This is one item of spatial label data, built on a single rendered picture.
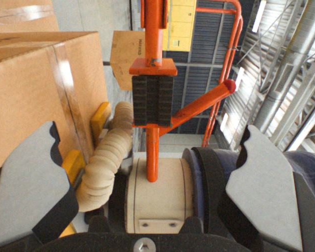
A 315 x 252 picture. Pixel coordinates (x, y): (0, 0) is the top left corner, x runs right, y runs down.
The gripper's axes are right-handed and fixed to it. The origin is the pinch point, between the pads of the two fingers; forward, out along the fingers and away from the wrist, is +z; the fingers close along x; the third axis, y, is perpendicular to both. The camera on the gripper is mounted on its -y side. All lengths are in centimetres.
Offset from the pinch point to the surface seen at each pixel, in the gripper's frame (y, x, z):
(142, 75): -0.5, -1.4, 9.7
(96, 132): 13.9, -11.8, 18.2
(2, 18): -9, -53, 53
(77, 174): 13.2, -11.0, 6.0
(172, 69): -1.3, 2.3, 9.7
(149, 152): 12.6, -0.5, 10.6
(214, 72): 249, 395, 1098
